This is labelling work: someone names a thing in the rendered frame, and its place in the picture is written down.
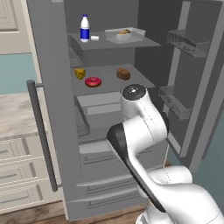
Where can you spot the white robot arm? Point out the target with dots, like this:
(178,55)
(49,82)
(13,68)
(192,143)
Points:
(151,137)

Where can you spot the clear tupperware with food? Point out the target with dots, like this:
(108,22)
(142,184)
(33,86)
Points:
(124,35)

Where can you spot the white blue milk bottle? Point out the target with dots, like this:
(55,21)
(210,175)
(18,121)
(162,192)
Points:
(84,29)

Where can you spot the pink frosted donut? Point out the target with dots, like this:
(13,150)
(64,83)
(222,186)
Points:
(93,82)

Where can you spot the grey fridge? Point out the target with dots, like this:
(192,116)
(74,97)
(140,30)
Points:
(99,116)

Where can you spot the beige drawer front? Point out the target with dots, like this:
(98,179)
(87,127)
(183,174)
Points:
(20,173)
(16,148)
(26,195)

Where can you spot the brown bread loaf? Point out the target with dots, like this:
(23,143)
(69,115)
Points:
(123,73)

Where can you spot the beige wall cupboard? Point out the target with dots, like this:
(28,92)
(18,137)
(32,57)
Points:
(11,23)

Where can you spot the small white block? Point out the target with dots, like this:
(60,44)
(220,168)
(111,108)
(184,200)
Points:
(94,38)

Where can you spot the grey fridge door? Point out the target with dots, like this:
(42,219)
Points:
(198,81)

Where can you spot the grey fridge door shelf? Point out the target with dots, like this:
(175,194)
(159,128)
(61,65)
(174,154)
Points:
(173,102)
(189,43)

